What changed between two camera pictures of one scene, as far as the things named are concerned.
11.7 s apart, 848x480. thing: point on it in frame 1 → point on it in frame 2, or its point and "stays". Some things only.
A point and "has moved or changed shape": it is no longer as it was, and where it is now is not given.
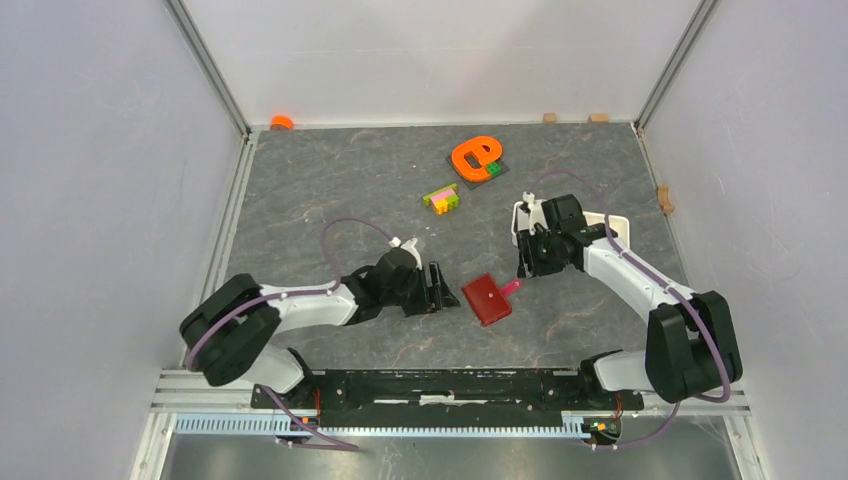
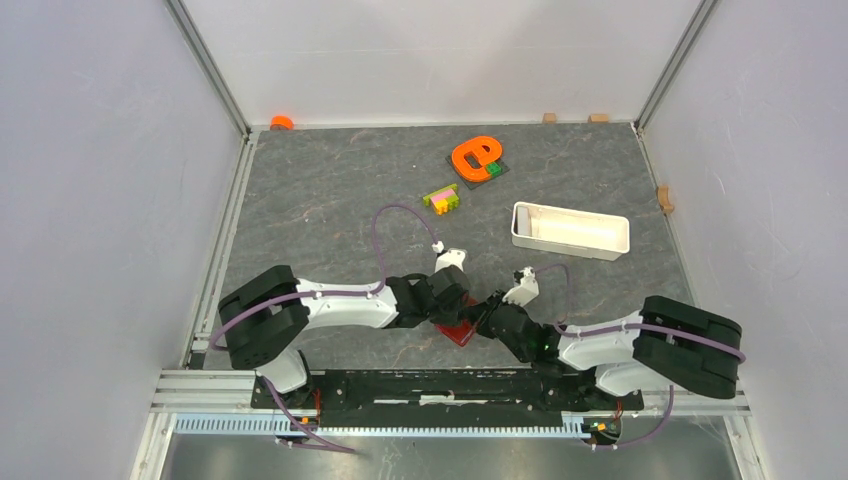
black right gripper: [528, 266] → [480, 314]
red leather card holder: [486, 299] has moved or changed shape
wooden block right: [598, 118] stays
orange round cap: [281, 123] stays
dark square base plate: [476, 183] stays
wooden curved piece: [662, 192] stays
